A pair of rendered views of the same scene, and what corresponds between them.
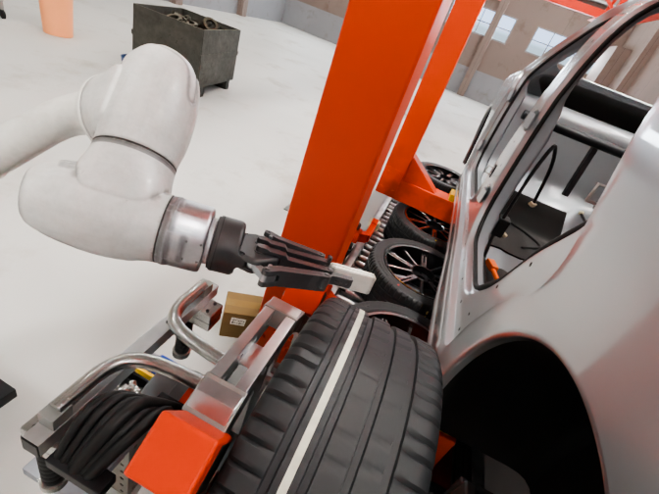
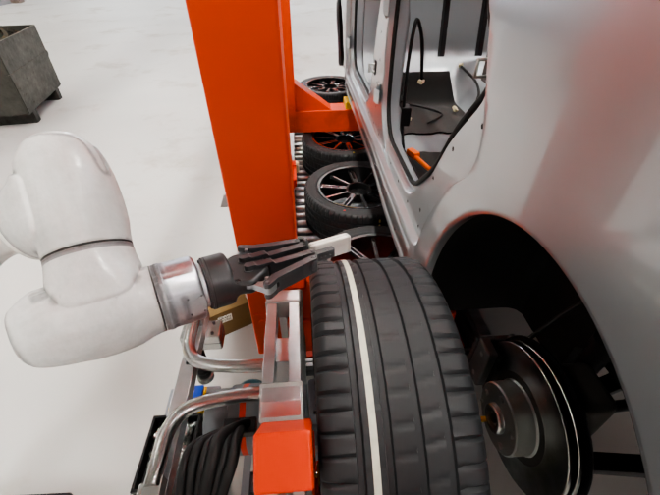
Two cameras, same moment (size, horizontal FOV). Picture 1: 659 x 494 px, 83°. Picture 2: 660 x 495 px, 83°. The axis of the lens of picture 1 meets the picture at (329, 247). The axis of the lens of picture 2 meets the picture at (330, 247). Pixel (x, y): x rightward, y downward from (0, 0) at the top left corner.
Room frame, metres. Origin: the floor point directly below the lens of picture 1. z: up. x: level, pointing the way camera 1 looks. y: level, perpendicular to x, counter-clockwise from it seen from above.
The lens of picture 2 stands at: (0.00, 0.06, 1.65)
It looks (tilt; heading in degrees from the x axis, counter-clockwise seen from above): 40 degrees down; 346
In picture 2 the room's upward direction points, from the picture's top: straight up
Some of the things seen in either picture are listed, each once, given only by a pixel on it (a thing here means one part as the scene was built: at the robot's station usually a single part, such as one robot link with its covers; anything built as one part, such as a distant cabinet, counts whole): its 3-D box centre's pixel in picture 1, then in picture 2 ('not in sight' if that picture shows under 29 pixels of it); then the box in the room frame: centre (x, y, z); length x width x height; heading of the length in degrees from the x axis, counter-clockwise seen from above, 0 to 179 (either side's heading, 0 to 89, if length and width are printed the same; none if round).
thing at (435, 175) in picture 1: (441, 185); (330, 95); (3.85, -0.87, 0.39); 0.66 x 0.66 x 0.24
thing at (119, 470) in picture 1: (127, 446); not in sight; (0.59, 0.38, 0.21); 0.10 x 0.10 x 0.42; 81
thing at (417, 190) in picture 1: (436, 189); (330, 104); (2.72, -0.60, 0.69); 0.52 x 0.17 x 0.35; 81
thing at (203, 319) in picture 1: (199, 309); (202, 335); (0.60, 0.23, 0.93); 0.09 x 0.05 x 0.05; 81
